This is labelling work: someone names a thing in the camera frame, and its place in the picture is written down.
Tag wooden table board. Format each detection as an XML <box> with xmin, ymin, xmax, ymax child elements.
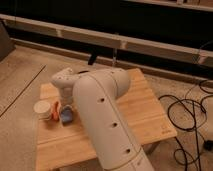
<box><xmin>36</xmin><ymin>69</ymin><xmax>177</xmax><ymax>171</ymax></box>

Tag grey wall rail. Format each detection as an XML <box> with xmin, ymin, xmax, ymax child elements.
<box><xmin>0</xmin><ymin>14</ymin><xmax>213</xmax><ymax>66</ymax></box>

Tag white paper cup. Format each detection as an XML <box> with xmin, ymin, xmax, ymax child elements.
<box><xmin>33</xmin><ymin>100</ymin><xmax>51</xmax><ymax>120</ymax></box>

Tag dark box at left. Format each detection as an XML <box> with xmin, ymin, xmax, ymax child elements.
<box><xmin>0</xmin><ymin>20</ymin><xmax>15</xmax><ymax>61</ymax></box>

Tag black floor cables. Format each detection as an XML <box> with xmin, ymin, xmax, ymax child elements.
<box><xmin>157</xmin><ymin>79</ymin><xmax>213</xmax><ymax>171</ymax></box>

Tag black table leg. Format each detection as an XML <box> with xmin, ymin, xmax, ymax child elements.
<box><xmin>88</xmin><ymin>51</ymin><xmax>98</xmax><ymax>65</ymax></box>

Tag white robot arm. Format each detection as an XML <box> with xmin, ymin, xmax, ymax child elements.
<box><xmin>51</xmin><ymin>68</ymin><xmax>154</xmax><ymax>171</ymax></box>

